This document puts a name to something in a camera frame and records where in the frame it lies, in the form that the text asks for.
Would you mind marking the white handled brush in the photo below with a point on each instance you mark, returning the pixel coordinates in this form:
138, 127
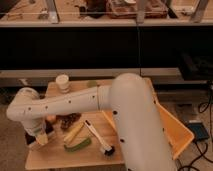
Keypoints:
106, 149

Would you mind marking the orange apple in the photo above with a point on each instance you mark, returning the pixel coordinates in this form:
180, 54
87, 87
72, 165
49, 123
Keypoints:
51, 119

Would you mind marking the wooden board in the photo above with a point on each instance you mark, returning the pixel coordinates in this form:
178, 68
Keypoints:
53, 157

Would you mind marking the yellow and black eraser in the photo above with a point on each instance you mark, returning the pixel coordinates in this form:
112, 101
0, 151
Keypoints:
41, 139

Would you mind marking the blue foot pedal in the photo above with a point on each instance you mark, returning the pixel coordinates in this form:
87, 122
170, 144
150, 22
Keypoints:
199, 131

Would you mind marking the yellow corn cob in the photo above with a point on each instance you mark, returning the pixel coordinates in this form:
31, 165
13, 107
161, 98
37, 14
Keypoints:
71, 135

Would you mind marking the white cup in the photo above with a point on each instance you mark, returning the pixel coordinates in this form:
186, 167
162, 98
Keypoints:
62, 82

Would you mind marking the green cucumber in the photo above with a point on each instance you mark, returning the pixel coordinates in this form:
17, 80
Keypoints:
86, 142

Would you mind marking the yellow plastic bin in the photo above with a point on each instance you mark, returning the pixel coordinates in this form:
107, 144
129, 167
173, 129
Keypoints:
176, 130

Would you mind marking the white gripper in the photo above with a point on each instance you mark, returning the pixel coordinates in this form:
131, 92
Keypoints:
35, 126

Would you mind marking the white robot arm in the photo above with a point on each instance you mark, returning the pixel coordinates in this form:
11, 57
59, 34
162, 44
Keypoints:
127, 94

